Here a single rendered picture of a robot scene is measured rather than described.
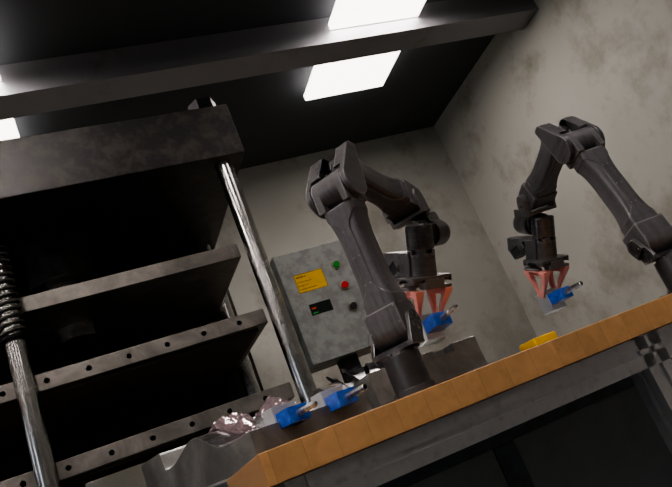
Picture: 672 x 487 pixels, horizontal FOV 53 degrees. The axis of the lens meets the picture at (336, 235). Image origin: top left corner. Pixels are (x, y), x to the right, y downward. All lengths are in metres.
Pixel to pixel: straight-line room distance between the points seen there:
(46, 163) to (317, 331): 1.01
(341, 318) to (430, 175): 3.66
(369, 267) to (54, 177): 1.33
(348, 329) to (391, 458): 1.45
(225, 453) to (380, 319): 0.37
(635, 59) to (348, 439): 3.73
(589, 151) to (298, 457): 0.96
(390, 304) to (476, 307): 4.44
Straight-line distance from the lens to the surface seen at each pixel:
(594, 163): 1.51
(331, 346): 2.28
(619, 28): 4.42
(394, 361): 1.08
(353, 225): 1.14
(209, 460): 1.31
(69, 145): 2.29
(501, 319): 5.59
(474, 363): 1.45
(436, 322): 1.36
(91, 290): 2.22
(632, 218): 1.45
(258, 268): 2.18
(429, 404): 0.89
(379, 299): 1.11
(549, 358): 0.98
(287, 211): 5.33
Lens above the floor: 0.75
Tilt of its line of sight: 18 degrees up
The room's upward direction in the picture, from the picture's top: 23 degrees counter-clockwise
